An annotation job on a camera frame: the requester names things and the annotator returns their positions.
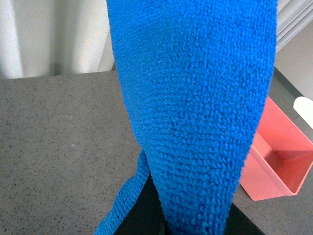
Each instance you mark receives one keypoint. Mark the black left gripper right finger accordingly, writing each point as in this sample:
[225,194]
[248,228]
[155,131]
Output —
[238,223]

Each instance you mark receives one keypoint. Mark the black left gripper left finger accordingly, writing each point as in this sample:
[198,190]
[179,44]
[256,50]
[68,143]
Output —
[146,216]

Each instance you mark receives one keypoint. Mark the blue microfiber cloth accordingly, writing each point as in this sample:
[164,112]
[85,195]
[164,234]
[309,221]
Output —
[194,76]

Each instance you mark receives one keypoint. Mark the pink plastic bin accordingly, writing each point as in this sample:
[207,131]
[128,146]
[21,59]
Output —
[280,157]

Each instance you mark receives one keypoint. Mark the white bottle cap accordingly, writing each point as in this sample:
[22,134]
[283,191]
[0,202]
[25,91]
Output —
[304,107]

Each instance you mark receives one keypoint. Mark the white pleated curtain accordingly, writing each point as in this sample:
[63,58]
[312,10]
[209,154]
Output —
[54,37]

